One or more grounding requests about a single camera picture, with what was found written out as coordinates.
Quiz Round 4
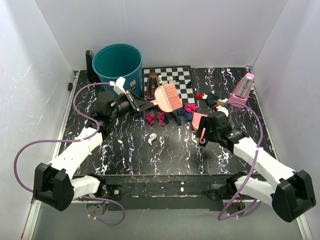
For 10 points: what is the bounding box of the red paper scrap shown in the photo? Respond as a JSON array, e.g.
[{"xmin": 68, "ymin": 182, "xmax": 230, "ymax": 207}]
[{"xmin": 196, "ymin": 93, "xmax": 205, "ymax": 100}]

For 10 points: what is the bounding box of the black metronome behind bucket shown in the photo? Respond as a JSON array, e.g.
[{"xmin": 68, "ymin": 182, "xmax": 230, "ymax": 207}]
[{"xmin": 85, "ymin": 50, "xmax": 101, "ymax": 83}]

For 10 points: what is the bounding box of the purple cable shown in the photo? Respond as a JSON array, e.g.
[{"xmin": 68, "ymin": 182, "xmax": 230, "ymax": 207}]
[
  {"xmin": 13, "ymin": 81, "xmax": 126, "ymax": 227},
  {"xmin": 217, "ymin": 101, "xmax": 264, "ymax": 221}
]

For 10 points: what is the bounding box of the black chess piece right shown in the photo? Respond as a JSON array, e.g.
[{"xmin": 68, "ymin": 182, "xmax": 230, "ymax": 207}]
[{"xmin": 186, "ymin": 81, "xmax": 192, "ymax": 88}]

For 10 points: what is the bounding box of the pink hand brush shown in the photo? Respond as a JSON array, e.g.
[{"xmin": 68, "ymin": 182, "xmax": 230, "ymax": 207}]
[{"xmin": 150, "ymin": 83, "xmax": 183, "ymax": 113}]

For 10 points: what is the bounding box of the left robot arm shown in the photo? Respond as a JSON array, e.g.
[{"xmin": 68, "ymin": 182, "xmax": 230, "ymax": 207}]
[{"xmin": 33, "ymin": 90, "xmax": 153, "ymax": 211}]

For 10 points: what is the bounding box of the dark paper scrap right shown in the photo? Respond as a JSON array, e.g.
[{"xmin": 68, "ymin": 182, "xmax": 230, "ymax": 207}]
[{"xmin": 206, "ymin": 93, "xmax": 220, "ymax": 107}]

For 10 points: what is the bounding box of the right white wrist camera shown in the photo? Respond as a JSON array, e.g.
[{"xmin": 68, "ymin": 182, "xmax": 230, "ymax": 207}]
[{"xmin": 216, "ymin": 105, "xmax": 229, "ymax": 117}]

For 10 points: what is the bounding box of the magenta scrap on brush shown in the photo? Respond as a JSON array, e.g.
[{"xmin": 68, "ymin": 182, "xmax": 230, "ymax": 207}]
[{"xmin": 157, "ymin": 112, "xmax": 166, "ymax": 127}]

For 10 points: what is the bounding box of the white paper scrap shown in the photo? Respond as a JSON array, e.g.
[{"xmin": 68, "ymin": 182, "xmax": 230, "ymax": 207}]
[{"xmin": 147, "ymin": 133, "xmax": 158, "ymax": 146}]

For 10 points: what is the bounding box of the pink metronome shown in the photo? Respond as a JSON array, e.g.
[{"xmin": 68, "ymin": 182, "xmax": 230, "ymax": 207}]
[{"xmin": 228, "ymin": 72, "xmax": 255, "ymax": 109}]

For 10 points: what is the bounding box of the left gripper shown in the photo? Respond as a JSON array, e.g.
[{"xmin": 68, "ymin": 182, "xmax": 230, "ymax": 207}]
[{"xmin": 109, "ymin": 89, "xmax": 154, "ymax": 121}]

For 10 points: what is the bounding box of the brown wooden metronome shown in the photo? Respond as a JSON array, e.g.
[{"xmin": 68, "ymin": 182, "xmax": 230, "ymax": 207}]
[{"xmin": 145, "ymin": 72, "xmax": 161, "ymax": 101}]

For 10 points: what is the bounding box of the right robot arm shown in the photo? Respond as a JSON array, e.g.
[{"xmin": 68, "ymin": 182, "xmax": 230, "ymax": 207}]
[{"xmin": 192, "ymin": 111, "xmax": 317, "ymax": 223}]

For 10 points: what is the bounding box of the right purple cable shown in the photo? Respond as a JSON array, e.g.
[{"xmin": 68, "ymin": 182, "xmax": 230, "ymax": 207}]
[{"xmin": 217, "ymin": 101, "xmax": 264, "ymax": 221}]

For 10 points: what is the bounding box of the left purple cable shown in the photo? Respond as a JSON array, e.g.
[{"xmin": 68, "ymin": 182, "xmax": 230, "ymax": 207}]
[{"xmin": 13, "ymin": 81, "xmax": 126, "ymax": 227}]

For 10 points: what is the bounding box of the teal plastic bucket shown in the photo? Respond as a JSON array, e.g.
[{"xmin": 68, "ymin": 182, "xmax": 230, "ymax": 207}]
[{"xmin": 92, "ymin": 43, "xmax": 144, "ymax": 97}]

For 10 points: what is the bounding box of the black and white chessboard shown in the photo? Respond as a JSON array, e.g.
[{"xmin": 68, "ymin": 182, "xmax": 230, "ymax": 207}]
[{"xmin": 142, "ymin": 65, "xmax": 196, "ymax": 105}]

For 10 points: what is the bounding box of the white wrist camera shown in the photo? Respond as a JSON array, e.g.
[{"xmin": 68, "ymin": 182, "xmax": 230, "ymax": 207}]
[
  {"xmin": 216, "ymin": 105, "xmax": 229, "ymax": 117},
  {"xmin": 109, "ymin": 77, "xmax": 126, "ymax": 96}
]

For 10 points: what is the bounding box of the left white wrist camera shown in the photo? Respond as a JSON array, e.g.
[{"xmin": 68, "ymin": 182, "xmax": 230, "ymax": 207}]
[{"xmin": 109, "ymin": 77, "xmax": 126, "ymax": 96}]

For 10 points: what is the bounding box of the magenta paper scrap left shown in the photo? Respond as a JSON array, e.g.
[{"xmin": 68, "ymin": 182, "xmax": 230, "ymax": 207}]
[{"xmin": 145, "ymin": 112, "xmax": 155, "ymax": 125}]

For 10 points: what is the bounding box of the pink dustpan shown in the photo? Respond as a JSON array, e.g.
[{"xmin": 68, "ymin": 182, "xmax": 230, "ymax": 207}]
[{"xmin": 192, "ymin": 112, "xmax": 207, "ymax": 132}]

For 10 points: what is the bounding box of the blue paper scrap centre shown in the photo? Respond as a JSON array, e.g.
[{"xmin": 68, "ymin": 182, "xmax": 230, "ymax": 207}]
[{"xmin": 177, "ymin": 107, "xmax": 187, "ymax": 116}]

